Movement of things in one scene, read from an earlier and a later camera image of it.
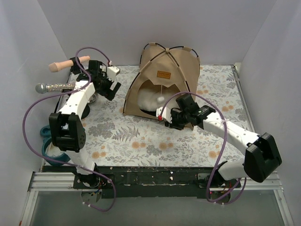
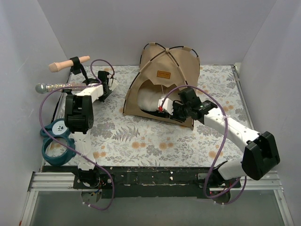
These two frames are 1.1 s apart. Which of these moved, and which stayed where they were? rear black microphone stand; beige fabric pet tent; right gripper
Moved: right gripper
Stayed: beige fabric pet tent; rear black microphone stand
